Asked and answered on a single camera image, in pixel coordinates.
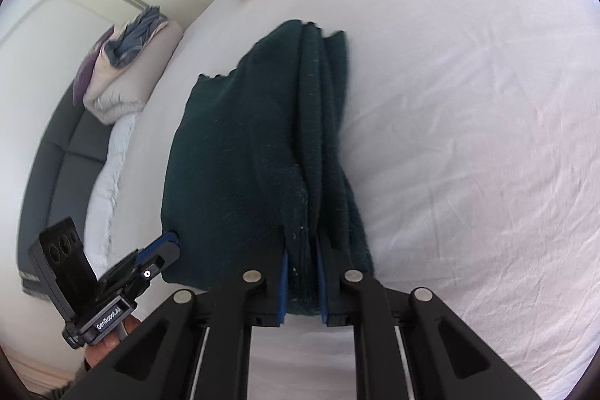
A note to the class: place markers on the blue crumpled cloth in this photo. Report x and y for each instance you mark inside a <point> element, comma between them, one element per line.
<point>131,39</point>

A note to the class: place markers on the person's left hand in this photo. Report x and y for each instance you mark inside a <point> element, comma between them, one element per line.
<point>108,341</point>

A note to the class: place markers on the purple cushion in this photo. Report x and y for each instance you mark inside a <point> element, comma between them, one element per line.
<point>89,72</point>

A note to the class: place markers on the folded beige duvet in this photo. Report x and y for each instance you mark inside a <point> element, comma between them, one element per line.
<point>133,76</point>

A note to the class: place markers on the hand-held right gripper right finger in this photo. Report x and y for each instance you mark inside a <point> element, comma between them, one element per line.
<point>321,287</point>

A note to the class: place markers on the white bed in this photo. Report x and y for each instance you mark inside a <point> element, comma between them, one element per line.
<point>468,123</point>

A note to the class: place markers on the person's left forearm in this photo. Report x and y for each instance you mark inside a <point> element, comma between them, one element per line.
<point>82,374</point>

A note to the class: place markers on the dark green towel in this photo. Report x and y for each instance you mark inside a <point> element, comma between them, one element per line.
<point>253,156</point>

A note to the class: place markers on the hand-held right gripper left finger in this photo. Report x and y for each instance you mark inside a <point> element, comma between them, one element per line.
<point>282,287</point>

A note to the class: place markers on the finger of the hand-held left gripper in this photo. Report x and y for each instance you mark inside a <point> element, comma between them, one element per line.
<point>161,247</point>

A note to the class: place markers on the grey sofa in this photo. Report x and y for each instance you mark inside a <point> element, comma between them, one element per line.
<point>61,175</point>

